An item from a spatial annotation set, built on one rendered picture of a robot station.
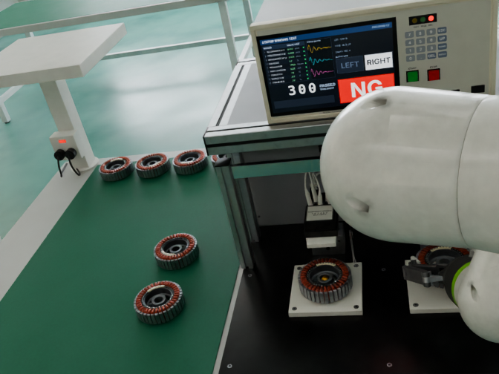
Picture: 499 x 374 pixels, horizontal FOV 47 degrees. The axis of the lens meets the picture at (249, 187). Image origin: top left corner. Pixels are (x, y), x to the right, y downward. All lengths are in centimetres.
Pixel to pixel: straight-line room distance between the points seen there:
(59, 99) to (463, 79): 129
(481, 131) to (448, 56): 75
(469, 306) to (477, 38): 51
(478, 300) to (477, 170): 46
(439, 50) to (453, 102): 71
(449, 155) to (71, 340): 112
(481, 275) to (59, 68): 116
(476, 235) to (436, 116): 8
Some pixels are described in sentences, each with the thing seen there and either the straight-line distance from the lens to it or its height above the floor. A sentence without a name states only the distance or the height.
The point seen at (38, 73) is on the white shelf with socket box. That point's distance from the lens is 164.
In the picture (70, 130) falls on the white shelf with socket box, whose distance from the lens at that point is 201.
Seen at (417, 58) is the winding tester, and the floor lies 122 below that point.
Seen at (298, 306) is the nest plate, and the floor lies 78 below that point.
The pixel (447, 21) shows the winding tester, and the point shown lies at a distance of 112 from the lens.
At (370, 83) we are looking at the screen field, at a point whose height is 118.
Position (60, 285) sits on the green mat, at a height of 75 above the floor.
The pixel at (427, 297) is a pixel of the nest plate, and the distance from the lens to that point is 122.
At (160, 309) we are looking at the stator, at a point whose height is 79.
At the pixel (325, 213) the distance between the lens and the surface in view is 123.
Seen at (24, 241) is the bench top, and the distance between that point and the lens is 182.
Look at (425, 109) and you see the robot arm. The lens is 42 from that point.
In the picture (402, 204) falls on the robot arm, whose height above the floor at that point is 139.
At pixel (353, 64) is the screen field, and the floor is 122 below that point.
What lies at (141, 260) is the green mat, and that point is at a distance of 153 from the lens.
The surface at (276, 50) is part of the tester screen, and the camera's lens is 113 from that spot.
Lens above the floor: 163
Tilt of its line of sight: 31 degrees down
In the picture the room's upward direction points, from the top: 13 degrees counter-clockwise
